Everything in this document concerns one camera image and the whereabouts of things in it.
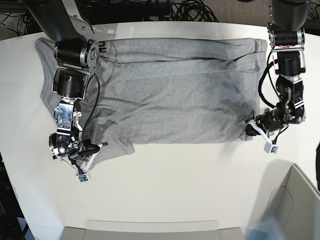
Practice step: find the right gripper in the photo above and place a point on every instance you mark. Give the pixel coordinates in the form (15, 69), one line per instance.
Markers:
(79, 159)

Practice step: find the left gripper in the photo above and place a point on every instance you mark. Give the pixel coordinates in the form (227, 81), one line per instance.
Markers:
(270, 121)

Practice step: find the grey T-shirt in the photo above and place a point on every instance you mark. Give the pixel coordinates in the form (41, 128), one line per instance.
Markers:
(172, 91)

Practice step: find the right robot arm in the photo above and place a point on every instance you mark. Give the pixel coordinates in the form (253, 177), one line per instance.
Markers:
(76, 58)

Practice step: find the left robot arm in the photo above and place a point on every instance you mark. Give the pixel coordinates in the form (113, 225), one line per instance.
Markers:
(287, 39)

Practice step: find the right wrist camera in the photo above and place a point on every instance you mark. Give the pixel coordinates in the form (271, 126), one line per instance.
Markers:
(83, 178)

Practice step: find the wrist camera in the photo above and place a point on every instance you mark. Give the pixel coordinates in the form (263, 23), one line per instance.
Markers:
(270, 148)
(83, 178)

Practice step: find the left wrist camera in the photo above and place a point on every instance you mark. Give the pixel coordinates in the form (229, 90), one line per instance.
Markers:
(270, 148)

